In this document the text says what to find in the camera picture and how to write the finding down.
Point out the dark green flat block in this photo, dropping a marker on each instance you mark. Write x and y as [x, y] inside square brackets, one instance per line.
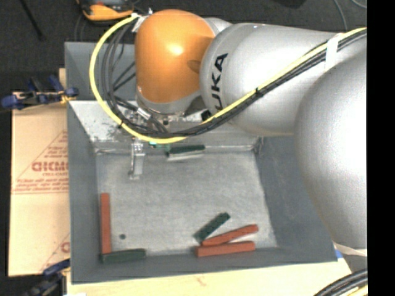
[123, 255]
[212, 226]
[186, 149]

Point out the black cylinder on white bracket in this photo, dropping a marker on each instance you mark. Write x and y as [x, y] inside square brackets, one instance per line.
[205, 114]

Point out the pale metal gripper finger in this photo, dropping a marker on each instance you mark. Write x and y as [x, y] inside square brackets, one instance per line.
[133, 162]
[141, 162]

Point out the brown cardboard board red print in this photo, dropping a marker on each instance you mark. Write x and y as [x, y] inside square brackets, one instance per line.
[37, 165]

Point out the grey metal bin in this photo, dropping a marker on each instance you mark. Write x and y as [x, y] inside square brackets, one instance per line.
[185, 190]

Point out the red-brown flat block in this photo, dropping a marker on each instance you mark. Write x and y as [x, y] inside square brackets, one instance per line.
[225, 248]
[230, 235]
[105, 224]

